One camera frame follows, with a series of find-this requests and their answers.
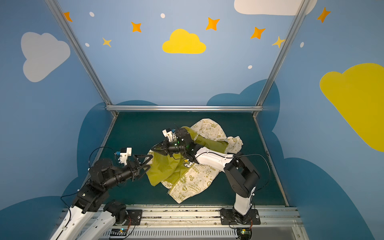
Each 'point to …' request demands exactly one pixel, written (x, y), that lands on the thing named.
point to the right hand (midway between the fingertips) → (151, 149)
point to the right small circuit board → (244, 233)
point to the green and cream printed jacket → (186, 183)
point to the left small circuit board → (118, 232)
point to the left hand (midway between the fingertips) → (151, 160)
